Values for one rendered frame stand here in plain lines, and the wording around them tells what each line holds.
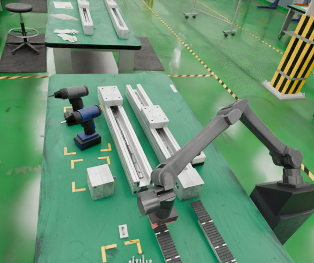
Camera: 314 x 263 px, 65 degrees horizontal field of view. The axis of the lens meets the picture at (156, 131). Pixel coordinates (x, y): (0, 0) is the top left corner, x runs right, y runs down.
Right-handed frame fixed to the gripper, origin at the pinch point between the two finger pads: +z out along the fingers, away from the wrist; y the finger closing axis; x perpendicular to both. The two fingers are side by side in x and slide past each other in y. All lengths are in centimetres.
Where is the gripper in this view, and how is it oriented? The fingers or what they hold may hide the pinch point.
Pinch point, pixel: (159, 224)
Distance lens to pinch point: 101.6
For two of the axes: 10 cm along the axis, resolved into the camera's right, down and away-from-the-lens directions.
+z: -1.4, 7.7, 6.2
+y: -9.2, 1.2, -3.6
